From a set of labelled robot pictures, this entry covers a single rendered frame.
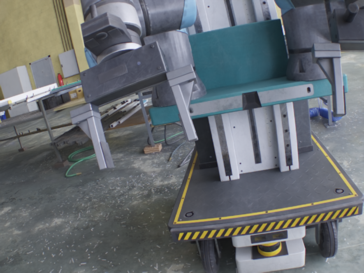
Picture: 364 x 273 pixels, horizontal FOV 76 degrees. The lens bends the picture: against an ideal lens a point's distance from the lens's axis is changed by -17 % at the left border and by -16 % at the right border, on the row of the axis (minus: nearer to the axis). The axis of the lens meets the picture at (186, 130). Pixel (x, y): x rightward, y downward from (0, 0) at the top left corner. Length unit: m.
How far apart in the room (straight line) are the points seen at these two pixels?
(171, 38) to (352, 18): 0.59
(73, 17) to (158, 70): 9.42
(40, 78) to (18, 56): 1.48
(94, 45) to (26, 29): 11.22
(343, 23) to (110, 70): 0.34
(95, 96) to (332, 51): 0.34
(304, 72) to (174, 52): 0.41
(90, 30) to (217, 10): 0.77
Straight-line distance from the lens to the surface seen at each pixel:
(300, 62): 0.89
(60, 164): 3.23
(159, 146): 2.70
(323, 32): 0.88
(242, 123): 1.13
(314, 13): 0.88
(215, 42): 1.00
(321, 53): 0.40
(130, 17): 0.44
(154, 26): 0.59
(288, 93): 0.87
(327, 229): 1.10
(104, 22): 0.37
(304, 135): 1.31
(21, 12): 11.82
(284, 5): 0.62
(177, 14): 0.59
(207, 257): 1.08
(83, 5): 0.48
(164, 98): 0.87
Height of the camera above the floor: 0.88
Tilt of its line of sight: 16 degrees down
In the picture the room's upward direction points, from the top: 13 degrees counter-clockwise
